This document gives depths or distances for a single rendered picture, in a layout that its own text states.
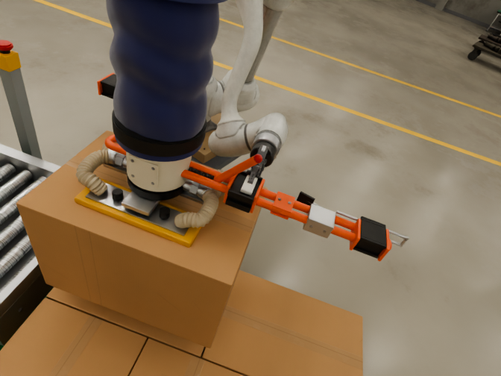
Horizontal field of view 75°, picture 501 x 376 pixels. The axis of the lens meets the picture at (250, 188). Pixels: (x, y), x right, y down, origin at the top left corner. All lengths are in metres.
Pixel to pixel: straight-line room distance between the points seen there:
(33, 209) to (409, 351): 2.09
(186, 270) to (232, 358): 0.54
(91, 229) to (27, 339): 0.55
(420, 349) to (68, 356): 1.91
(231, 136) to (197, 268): 0.49
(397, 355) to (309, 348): 0.98
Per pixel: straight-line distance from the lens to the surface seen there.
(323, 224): 0.85
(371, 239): 0.88
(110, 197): 0.97
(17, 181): 1.84
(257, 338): 1.37
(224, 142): 1.15
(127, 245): 0.90
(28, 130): 2.04
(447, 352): 2.55
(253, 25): 1.19
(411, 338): 2.43
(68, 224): 0.96
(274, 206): 0.84
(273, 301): 1.45
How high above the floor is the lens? 1.76
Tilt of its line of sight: 41 degrees down
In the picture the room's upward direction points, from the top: 18 degrees clockwise
